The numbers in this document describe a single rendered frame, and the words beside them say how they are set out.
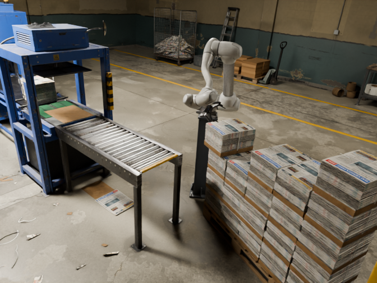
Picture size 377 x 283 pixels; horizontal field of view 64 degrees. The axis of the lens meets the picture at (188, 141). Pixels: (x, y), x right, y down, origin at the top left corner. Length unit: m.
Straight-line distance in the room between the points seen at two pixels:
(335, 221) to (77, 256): 2.12
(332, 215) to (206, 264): 1.29
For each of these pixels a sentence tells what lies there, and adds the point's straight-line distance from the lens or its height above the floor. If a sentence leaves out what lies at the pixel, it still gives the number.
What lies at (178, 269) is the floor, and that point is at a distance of 2.82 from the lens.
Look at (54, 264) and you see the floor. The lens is 2.99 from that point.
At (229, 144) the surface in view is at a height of 0.95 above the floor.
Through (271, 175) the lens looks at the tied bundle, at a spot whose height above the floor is 0.97.
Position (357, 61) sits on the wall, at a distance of 8.94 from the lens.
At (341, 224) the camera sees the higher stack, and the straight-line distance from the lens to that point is 2.02.
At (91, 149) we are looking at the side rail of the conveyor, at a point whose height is 0.79.
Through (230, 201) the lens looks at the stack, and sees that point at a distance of 2.82.
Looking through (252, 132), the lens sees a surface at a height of 1.02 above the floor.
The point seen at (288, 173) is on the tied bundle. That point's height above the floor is 1.06.
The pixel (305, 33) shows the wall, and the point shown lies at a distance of 9.29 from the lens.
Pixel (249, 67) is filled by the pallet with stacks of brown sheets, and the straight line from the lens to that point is 8.86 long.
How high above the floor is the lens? 2.13
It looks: 26 degrees down
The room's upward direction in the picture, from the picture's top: 4 degrees clockwise
